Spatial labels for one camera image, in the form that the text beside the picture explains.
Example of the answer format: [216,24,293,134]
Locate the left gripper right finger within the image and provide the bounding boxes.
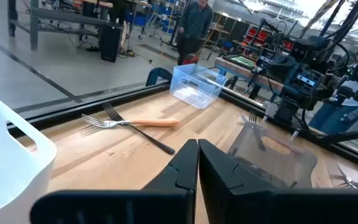
[198,138,358,224]

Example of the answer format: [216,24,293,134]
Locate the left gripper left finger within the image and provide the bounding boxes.
[29,138,200,224]

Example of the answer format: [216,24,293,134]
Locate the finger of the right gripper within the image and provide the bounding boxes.
[282,86,296,106]
[295,88,309,107]

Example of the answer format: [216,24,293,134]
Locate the black metal fork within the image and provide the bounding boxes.
[102,102,176,156]
[247,109,267,152]

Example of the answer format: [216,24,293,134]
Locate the smoky grey translucent bin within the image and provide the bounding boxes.
[227,121,318,189]

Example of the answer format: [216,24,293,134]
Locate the clear plastic bin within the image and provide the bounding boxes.
[169,63,228,110]

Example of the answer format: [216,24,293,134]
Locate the person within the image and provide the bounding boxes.
[176,0,214,67]
[308,48,358,136]

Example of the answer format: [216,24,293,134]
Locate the green cutting mat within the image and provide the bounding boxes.
[227,55,256,70]

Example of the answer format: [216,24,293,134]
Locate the red storage bins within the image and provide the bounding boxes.
[242,26,272,47]

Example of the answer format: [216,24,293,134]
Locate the red tool case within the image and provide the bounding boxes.
[182,54,200,66]

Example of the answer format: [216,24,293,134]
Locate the black computer tower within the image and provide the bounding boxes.
[99,24,123,63]

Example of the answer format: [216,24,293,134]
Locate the blue storage crates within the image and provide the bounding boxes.
[126,2,155,27]

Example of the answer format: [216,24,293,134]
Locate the white plastic bin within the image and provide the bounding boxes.
[0,94,58,224]

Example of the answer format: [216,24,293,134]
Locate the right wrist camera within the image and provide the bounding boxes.
[292,70,321,91]

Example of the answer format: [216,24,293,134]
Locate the black aluminium table frame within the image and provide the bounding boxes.
[6,79,358,174]

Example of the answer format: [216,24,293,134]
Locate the grey workbench frame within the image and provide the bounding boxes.
[7,0,114,52]

